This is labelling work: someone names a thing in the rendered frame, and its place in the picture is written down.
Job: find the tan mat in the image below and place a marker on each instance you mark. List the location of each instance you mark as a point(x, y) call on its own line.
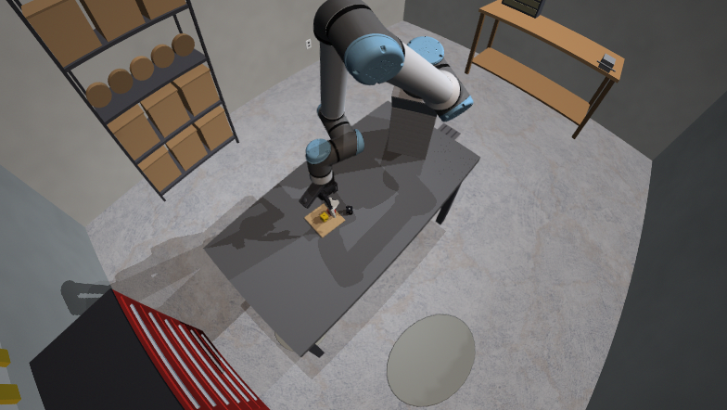
point(323, 228)

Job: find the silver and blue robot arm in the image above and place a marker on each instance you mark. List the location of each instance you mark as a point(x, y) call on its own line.
point(371, 54)

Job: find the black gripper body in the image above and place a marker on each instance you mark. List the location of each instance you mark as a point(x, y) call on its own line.
point(329, 188)

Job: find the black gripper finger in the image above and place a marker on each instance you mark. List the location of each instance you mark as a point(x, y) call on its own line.
point(331, 205)

